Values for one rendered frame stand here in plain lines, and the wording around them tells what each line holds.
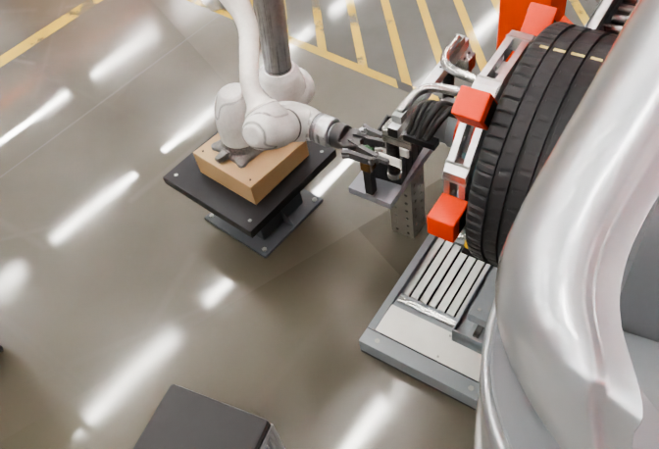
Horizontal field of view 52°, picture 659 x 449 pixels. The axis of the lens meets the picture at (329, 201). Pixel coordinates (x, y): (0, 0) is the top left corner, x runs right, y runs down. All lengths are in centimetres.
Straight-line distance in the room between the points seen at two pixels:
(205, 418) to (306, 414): 44
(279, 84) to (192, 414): 116
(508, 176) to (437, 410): 105
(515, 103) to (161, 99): 239
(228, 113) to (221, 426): 107
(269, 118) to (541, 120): 73
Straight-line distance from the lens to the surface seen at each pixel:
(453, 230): 167
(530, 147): 156
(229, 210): 257
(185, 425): 212
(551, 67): 163
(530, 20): 190
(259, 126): 183
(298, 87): 252
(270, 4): 230
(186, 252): 289
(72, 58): 420
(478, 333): 231
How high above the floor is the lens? 219
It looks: 49 degrees down
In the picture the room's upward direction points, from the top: 11 degrees counter-clockwise
